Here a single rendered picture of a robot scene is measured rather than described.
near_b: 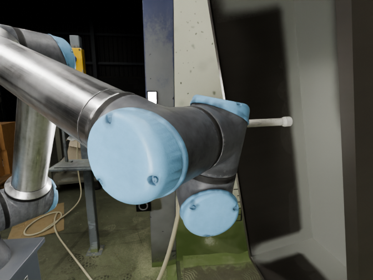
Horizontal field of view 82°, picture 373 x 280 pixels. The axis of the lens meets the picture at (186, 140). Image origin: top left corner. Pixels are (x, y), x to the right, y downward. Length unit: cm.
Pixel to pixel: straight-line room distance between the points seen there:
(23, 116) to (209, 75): 102
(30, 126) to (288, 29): 101
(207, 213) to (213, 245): 147
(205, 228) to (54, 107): 27
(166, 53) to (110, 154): 125
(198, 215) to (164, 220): 131
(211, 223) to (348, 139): 25
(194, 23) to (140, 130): 133
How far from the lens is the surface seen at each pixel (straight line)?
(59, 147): 355
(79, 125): 27
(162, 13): 148
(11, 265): 111
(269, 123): 73
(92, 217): 194
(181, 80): 141
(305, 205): 125
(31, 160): 90
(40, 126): 81
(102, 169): 22
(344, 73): 40
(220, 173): 32
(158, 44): 143
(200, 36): 147
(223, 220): 36
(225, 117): 29
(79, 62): 165
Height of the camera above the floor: 124
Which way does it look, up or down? 11 degrees down
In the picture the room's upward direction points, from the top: straight up
